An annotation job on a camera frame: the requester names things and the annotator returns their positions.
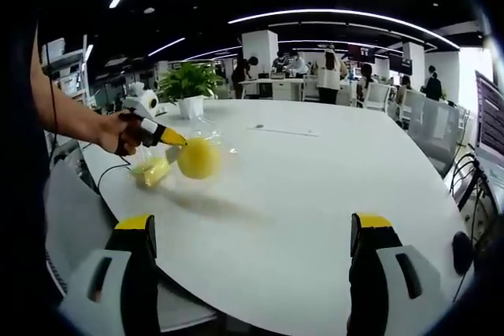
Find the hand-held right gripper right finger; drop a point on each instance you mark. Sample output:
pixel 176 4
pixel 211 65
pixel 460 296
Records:
pixel 378 292

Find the green potted plant white pot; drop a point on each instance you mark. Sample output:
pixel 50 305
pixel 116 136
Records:
pixel 189 84

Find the storage shelf with boxes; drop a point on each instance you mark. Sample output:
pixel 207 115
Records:
pixel 65 72

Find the person's left hand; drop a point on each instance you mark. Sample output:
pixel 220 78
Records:
pixel 120 133

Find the black computer mouse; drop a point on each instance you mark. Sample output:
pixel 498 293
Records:
pixel 463 253

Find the white mesh office chair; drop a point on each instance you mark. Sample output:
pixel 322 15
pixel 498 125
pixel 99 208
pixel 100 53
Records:
pixel 435 127

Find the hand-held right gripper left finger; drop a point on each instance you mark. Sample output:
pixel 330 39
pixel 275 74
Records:
pixel 118 292

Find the dark wall screen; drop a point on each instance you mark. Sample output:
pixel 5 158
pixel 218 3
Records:
pixel 361 54

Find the small white office chair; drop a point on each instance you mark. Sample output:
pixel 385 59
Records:
pixel 379 96

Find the white background desk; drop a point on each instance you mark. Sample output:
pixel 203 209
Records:
pixel 275 88

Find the round yellow bun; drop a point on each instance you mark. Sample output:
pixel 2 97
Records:
pixel 199 158

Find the grey office chair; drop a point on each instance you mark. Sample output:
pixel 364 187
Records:
pixel 75 218

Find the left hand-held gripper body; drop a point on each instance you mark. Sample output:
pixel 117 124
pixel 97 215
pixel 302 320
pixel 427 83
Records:
pixel 143 105

